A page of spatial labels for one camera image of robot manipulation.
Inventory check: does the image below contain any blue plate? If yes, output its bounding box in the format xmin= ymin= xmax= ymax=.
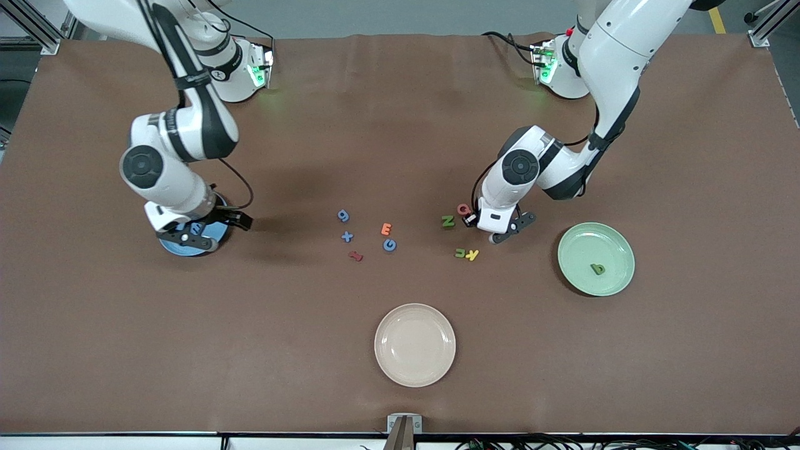
xmin=159 ymin=194 xmax=232 ymax=257

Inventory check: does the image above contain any black left arm base cable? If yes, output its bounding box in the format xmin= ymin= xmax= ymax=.
xmin=481 ymin=31 xmax=539 ymax=66

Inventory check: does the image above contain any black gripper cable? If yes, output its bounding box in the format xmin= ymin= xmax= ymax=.
xmin=141 ymin=0 xmax=254 ymax=212
xmin=472 ymin=87 xmax=643 ymax=213

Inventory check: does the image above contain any black right arm base cable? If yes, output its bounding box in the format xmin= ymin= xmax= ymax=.
xmin=231 ymin=17 xmax=277 ymax=88

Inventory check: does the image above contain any white table edge rail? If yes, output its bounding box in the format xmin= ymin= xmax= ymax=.
xmin=0 ymin=434 xmax=800 ymax=450

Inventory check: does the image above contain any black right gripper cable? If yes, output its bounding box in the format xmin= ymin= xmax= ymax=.
xmin=141 ymin=0 xmax=254 ymax=212

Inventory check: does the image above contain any aluminium frame profile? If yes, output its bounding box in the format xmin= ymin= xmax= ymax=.
xmin=747 ymin=0 xmax=800 ymax=48
xmin=0 ymin=0 xmax=79 ymax=57

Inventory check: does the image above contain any black arm base cable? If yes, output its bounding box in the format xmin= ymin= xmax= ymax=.
xmin=481 ymin=31 xmax=539 ymax=66
xmin=231 ymin=17 xmax=277 ymax=88

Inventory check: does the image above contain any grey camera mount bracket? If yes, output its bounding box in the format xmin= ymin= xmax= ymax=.
xmin=383 ymin=414 xmax=423 ymax=450

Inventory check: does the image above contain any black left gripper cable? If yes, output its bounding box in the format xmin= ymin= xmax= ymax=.
xmin=472 ymin=87 xmax=643 ymax=213

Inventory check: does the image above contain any beige plate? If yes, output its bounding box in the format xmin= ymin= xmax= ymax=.
xmin=374 ymin=303 xmax=457 ymax=388

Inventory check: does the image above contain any green plate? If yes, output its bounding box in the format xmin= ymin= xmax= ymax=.
xmin=557 ymin=222 xmax=636 ymax=297

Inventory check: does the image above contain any brown table cover sheet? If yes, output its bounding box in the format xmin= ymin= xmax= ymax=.
xmin=0 ymin=32 xmax=800 ymax=436

